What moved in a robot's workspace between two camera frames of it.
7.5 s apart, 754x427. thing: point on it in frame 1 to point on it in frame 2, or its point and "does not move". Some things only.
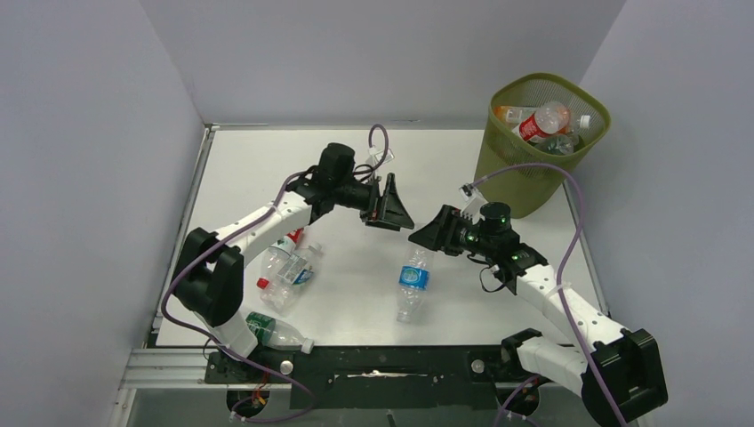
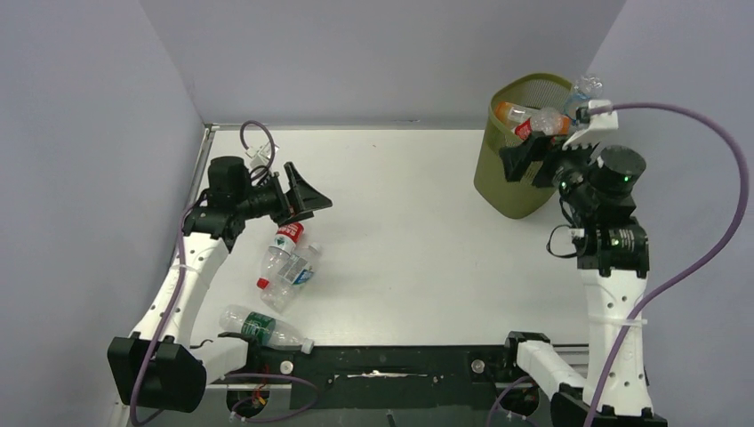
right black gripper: [440, 235] to [517, 158]
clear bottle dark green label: [277, 334] does not move
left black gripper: [394, 215] to [303, 198]
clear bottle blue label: [413, 279] to [586, 88]
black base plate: [336, 378] does not move
